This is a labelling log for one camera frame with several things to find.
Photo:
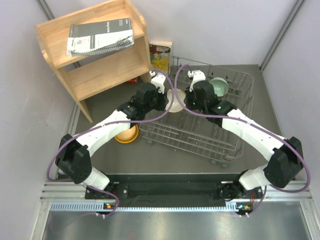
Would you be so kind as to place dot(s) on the aluminium rail with cable duct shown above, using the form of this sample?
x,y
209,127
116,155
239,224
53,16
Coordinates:
x,y
65,196

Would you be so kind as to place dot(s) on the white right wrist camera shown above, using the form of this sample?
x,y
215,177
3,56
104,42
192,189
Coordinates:
x,y
195,76

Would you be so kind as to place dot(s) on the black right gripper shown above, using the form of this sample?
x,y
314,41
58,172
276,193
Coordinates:
x,y
188,95

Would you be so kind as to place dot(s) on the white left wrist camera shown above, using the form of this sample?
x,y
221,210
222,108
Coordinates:
x,y
158,80

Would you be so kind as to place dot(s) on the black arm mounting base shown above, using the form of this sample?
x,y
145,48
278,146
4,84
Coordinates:
x,y
171,190

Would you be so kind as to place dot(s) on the grey spiral-bound manual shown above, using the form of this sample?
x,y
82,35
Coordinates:
x,y
100,37

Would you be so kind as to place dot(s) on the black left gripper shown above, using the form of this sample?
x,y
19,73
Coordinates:
x,y
163,99

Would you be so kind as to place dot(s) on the colourful paperback book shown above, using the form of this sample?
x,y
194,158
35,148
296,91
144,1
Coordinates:
x,y
160,55

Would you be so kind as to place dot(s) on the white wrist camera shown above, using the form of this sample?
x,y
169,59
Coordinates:
x,y
158,80
195,76

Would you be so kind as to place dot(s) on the black-white striped bowl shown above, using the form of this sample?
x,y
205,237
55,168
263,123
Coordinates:
x,y
176,107

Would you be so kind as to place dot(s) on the beige bird-pattern bowl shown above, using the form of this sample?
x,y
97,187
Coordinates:
x,y
127,134

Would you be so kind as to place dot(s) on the grey wire dish rack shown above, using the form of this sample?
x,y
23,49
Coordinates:
x,y
195,134

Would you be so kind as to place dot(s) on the wooden two-tier shelf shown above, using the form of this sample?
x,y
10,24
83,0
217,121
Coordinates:
x,y
102,74

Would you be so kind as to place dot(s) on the pale green ceramic bowl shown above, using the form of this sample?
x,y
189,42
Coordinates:
x,y
220,85

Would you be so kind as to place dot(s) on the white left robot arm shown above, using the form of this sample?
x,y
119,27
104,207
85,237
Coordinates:
x,y
74,157

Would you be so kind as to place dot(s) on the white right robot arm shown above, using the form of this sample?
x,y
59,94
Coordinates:
x,y
284,156

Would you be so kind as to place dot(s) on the small red object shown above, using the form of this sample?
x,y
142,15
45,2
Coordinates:
x,y
132,81

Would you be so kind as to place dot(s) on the yellow plastic bowl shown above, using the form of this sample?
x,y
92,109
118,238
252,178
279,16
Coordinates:
x,y
130,140

